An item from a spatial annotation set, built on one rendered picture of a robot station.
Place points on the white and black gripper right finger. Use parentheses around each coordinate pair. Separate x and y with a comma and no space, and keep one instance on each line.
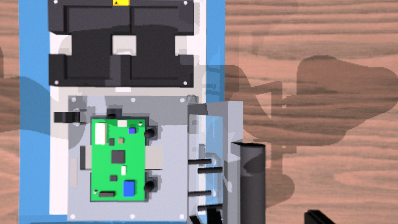
(316,217)

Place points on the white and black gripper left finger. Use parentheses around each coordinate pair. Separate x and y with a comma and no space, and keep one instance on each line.
(213,216)

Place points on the green circuit board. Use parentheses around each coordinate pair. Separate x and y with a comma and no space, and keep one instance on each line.
(118,159)

